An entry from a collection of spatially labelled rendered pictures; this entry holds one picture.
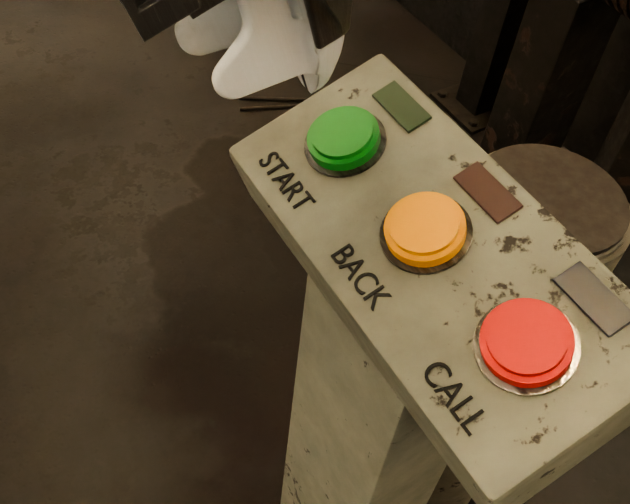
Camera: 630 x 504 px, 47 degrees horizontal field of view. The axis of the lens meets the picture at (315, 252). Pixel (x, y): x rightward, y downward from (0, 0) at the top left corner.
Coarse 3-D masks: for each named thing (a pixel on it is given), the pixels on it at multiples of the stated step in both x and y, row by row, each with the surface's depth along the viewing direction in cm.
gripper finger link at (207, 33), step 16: (224, 0) 32; (208, 16) 32; (224, 16) 32; (240, 16) 32; (176, 32) 32; (192, 32) 32; (208, 32) 32; (224, 32) 33; (192, 48) 32; (208, 48) 33; (224, 48) 33
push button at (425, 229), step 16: (432, 192) 36; (400, 208) 36; (416, 208) 36; (432, 208) 36; (448, 208) 35; (384, 224) 36; (400, 224) 36; (416, 224) 35; (432, 224) 35; (448, 224) 35; (464, 224) 35; (400, 240) 35; (416, 240) 35; (432, 240) 35; (448, 240) 35; (464, 240) 35; (400, 256) 35; (416, 256) 35; (432, 256) 35; (448, 256) 35
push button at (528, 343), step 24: (504, 312) 32; (528, 312) 32; (552, 312) 32; (480, 336) 32; (504, 336) 32; (528, 336) 31; (552, 336) 31; (504, 360) 31; (528, 360) 31; (552, 360) 31; (528, 384) 31
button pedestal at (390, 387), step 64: (384, 64) 42; (384, 128) 40; (448, 128) 39; (256, 192) 41; (320, 192) 39; (384, 192) 38; (448, 192) 37; (512, 192) 36; (320, 256) 37; (384, 256) 36; (512, 256) 35; (576, 256) 34; (320, 320) 43; (384, 320) 34; (448, 320) 34; (576, 320) 32; (320, 384) 47; (384, 384) 38; (448, 384) 32; (576, 384) 31; (320, 448) 52; (384, 448) 42; (448, 448) 31; (512, 448) 30; (576, 448) 31
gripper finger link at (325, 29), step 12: (312, 0) 28; (324, 0) 27; (336, 0) 27; (348, 0) 27; (312, 12) 28; (324, 12) 28; (336, 12) 28; (348, 12) 28; (312, 24) 29; (324, 24) 29; (336, 24) 29; (348, 24) 29; (324, 36) 29; (336, 36) 30
